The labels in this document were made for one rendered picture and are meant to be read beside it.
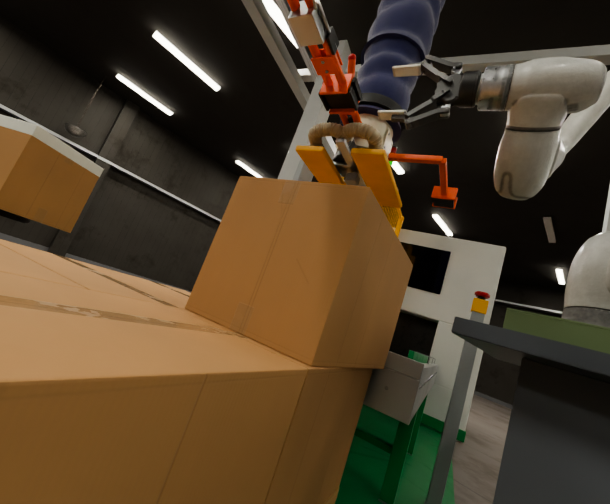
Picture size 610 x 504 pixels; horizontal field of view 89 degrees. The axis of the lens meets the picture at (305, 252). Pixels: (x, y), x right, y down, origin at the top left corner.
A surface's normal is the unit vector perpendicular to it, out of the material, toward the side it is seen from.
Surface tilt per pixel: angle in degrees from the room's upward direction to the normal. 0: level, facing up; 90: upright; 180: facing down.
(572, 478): 90
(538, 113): 139
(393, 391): 90
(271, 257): 90
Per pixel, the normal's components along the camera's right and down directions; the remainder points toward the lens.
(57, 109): 0.70, 0.11
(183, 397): 0.86, 0.21
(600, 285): -0.77, -0.35
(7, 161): -0.10, -0.23
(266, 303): -0.45, -0.33
